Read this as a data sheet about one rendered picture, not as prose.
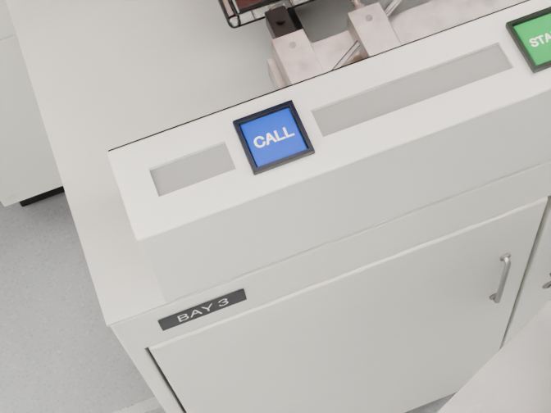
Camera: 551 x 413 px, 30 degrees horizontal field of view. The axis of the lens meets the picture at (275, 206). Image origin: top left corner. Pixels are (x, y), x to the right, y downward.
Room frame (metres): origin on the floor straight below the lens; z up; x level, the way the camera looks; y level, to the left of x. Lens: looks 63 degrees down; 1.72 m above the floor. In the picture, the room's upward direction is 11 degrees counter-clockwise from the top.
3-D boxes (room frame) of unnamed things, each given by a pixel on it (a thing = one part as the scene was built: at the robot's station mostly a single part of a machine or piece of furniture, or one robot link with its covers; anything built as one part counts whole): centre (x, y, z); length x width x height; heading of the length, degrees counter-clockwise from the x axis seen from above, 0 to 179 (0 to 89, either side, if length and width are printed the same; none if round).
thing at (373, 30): (0.58, -0.13, 0.89); 0.08 x 0.03 x 0.03; 11
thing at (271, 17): (0.63, -0.04, 0.90); 0.04 x 0.02 x 0.03; 11
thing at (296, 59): (0.57, -0.05, 0.89); 0.08 x 0.03 x 0.03; 11
